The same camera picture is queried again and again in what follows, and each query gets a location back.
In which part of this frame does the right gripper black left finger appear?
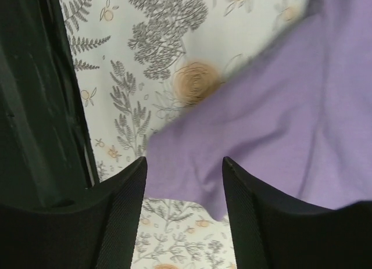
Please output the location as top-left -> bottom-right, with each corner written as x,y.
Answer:
1,157 -> 147,268

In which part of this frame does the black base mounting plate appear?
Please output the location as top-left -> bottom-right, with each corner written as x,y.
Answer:
1,0 -> 98,209

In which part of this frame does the purple t shirt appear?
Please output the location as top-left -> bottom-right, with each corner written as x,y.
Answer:
145,0 -> 371,220

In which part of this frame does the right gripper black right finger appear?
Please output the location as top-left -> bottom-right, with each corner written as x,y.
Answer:
222,157 -> 371,269

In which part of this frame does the floral patterned table cloth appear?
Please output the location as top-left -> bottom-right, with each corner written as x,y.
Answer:
59,0 -> 308,268

